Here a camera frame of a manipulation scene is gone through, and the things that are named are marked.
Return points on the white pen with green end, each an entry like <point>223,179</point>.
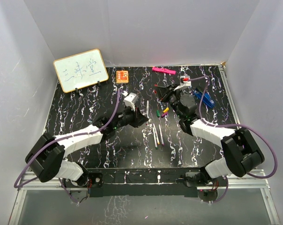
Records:
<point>156,147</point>

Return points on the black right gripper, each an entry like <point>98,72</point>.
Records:
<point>166,92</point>

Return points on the white pen with magenta end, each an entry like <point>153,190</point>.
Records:
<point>161,135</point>

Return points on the aluminium front rail frame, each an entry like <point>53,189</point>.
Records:
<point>244,202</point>

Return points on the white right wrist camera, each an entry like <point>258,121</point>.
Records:
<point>185,82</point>

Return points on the white pen with yellow end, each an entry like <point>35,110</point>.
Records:
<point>156,134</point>

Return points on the green pen cap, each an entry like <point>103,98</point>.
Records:
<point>158,113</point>

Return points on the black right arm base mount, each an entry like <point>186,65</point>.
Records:
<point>203,182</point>

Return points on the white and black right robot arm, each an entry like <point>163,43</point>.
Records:
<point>241,153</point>

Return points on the small whiteboard with wooden frame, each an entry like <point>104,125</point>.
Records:
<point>80,70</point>

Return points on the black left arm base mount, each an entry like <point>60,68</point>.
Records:
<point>92,181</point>

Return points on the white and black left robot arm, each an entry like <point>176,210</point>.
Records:
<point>50,151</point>

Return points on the white pen with red end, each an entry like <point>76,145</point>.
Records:
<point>147,109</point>

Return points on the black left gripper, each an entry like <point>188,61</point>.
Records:
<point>139,119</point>

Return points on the orange spiral notebook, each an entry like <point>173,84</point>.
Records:
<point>122,76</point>

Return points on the blue stapler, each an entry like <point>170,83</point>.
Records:
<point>207,100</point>

